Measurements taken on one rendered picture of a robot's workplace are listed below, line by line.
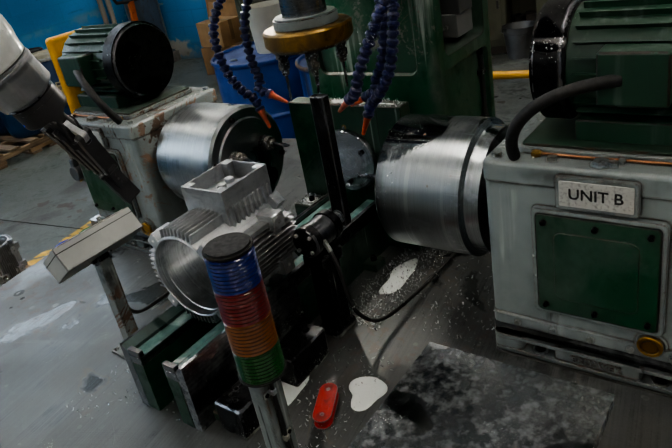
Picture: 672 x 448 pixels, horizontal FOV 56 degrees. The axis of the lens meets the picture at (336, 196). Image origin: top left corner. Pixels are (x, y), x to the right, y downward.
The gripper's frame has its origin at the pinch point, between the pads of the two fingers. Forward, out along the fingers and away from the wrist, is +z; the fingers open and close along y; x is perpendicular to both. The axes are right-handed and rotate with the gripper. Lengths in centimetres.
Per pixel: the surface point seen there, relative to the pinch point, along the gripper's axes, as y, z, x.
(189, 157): 21.4, 20.2, -20.5
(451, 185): -42, 23, -28
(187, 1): 579, 220, -360
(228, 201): -13.3, 10.3, -7.5
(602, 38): -64, 6, -44
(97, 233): 11.4, 9.3, 6.7
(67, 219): 292, 145, -33
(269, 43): -2.4, 3.3, -39.2
